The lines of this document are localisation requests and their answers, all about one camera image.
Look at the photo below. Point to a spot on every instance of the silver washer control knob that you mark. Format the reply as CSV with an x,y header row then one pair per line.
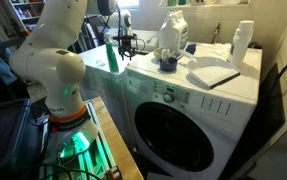
x,y
168,97

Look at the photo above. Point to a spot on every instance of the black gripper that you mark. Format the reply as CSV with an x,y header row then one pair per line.
x,y
126,41

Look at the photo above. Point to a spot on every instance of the white bookshelf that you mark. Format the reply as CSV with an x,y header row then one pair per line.
x,y
28,11

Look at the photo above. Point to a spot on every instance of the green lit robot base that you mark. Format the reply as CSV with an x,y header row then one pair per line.
x,y
83,153

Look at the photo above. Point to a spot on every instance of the small clear bottle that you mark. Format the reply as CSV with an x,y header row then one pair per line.
x,y
165,55

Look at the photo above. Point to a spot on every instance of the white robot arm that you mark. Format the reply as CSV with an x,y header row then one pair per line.
x,y
59,66

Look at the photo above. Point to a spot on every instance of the large white detergent jug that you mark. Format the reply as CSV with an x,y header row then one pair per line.
x,y
173,33

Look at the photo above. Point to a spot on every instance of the white wall shelf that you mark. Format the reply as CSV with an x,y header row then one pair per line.
x,y
203,4

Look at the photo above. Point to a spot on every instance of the green spray bottle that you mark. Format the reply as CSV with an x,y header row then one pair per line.
x,y
111,55

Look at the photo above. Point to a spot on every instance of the white top-load washing machine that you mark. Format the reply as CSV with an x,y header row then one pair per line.
x,y
99,80

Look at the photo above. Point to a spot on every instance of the small white cap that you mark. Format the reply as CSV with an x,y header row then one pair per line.
x,y
100,62

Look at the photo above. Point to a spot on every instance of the white front-load washing machine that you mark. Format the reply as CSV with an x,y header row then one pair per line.
x,y
216,100

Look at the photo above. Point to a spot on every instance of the dark blue storage bin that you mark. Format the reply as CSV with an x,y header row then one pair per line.
x,y
3,133

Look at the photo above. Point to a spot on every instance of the wooden table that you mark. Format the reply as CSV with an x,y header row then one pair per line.
x,y
116,143

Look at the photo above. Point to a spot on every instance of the dark blue cup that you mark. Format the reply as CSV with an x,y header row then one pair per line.
x,y
168,66

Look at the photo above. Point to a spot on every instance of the white crumpled cloth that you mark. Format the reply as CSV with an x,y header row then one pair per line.
x,y
216,49

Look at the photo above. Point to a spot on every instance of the tall white bottle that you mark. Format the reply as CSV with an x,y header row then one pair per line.
x,y
240,43

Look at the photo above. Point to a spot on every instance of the white dustpan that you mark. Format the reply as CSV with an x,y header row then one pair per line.
x,y
211,70

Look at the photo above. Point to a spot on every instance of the dark chair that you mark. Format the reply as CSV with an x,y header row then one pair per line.
x,y
91,31

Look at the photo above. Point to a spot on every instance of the dark blue sponge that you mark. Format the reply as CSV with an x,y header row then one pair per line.
x,y
190,49

